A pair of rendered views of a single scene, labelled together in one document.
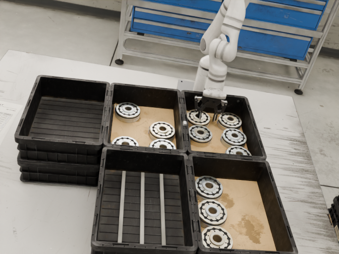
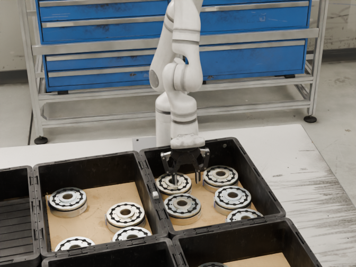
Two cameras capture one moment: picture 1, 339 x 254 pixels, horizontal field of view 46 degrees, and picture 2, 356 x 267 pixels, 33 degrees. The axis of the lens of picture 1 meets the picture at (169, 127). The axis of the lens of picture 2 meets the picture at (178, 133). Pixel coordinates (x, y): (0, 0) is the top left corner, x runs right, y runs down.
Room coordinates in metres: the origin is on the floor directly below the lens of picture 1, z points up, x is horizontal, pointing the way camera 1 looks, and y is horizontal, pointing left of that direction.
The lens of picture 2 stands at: (-0.05, -0.02, 1.86)
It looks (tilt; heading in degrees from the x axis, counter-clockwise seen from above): 30 degrees down; 356
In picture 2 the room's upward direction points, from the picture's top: 1 degrees counter-clockwise
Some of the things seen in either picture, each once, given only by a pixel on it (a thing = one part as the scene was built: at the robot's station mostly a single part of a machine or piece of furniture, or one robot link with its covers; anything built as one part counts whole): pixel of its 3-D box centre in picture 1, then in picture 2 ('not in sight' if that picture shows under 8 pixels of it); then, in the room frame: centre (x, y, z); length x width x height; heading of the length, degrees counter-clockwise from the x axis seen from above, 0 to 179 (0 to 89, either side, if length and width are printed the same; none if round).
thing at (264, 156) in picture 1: (220, 123); (206, 183); (1.29, -0.20, 0.92); 0.40 x 0.30 x 0.02; 10
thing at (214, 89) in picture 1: (215, 84); (185, 128); (1.36, -0.14, 1.05); 0.11 x 0.09 x 0.06; 3
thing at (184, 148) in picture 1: (145, 116); (95, 200); (1.24, 0.10, 0.92); 0.40 x 0.30 x 0.02; 10
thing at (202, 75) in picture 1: (204, 82); (170, 132); (1.63, -0.12, 0.88); 0.09 x 0.09 x 0.17; 7
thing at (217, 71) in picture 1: (218, 59); (179, 91); (1.38, -0.13, 1.15); 0.09 x 0.07 x 0.15; 67
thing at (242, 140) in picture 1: (234, 136); (232, 197); (1.30, -0.27, 0.86); 0.10 x 0.10 x 0.01
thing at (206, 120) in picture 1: (198, 117); (173, 183); (1.38, -0.11, 0.86); 0.10 x 0.10 x 0.01
